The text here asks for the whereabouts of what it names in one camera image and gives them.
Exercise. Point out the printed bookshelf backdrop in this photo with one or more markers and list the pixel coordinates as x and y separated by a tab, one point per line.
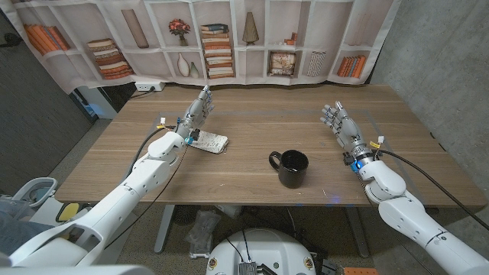
160	23

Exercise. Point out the person in blue jeans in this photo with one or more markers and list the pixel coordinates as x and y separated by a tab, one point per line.
19	237

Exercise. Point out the black ceramic mug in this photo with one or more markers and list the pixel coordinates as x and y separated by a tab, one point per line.
292	168

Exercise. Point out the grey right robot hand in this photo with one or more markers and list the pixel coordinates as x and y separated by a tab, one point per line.
349	131

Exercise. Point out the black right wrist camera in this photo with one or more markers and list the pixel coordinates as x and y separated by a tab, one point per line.
348	158

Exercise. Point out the black round floor object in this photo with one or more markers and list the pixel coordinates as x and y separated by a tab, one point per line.
184	214

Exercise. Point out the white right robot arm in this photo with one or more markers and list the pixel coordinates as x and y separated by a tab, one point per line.
412	225

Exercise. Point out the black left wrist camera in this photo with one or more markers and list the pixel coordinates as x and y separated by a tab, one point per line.
194	134

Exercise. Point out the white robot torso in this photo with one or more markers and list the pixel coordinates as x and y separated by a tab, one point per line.
263	250

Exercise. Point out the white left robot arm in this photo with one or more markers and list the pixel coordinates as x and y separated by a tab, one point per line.
114	208

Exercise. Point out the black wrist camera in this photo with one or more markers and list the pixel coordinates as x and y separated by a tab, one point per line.
348	158
194	134

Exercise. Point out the white cabinet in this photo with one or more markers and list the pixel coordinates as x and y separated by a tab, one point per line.
97	103

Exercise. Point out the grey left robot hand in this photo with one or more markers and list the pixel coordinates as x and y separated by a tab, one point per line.
196	112

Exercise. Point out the white plastic bin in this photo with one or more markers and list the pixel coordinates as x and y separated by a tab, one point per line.
26	189

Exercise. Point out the orange object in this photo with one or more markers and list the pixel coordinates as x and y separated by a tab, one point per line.
361	271

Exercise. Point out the white power strip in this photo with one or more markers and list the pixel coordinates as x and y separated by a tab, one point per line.
147	86

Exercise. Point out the black wall fixture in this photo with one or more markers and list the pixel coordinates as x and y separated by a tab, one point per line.
10	39

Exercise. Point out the clear plastic bag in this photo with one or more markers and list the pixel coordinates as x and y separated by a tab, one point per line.
202	229

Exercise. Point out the yellow and black object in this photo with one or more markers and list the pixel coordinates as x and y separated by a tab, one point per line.
68	212

